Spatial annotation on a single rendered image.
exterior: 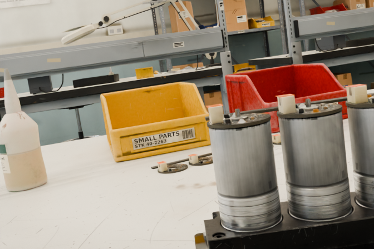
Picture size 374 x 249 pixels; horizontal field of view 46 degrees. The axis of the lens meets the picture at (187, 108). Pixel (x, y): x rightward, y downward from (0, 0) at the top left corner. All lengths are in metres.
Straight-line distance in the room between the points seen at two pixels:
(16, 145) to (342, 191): 0.27
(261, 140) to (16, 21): 4.48
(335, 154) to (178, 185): 0.16
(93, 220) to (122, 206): 0.02
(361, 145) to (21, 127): 0.27
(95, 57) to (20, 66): 0.38
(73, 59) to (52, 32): 2.17
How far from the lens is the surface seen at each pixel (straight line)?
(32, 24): 4.60
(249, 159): 0.17
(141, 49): 2.44
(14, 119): 0.39
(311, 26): 2.77
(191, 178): 0.33
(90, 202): 0.32
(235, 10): 4.41
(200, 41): 2.51
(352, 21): 2.91
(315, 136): 0.17
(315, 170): 0.17
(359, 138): 0.18
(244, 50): 4.85
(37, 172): 0.39
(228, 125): 0.16
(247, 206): 0.17
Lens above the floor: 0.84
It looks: 7 degrees down
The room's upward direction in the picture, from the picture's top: 8 degrees counter-clockwise
